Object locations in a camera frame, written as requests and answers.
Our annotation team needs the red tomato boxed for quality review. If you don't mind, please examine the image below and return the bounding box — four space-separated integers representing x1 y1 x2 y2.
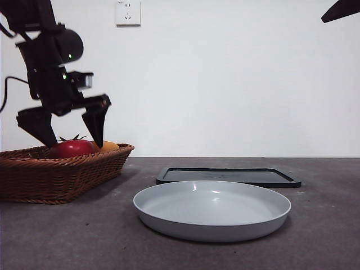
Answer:
49 133 96 159

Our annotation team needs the brown wicker basket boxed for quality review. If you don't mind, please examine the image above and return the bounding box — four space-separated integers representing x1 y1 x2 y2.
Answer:
0 143 135 205

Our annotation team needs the pale grey round plate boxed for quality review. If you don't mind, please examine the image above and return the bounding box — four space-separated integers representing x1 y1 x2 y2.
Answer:
133 180 293 243

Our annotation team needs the black rectangular tray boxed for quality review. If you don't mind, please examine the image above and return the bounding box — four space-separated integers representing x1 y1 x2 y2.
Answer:
156 166 302 188

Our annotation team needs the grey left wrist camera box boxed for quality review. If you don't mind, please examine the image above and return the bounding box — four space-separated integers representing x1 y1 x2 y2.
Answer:
69 71 94 90

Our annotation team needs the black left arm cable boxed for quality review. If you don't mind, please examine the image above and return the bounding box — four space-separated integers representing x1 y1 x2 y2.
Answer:
0 76 30 113

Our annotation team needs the white wall socket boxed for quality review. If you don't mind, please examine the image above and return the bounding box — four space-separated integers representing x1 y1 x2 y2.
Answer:
116 0 141 28

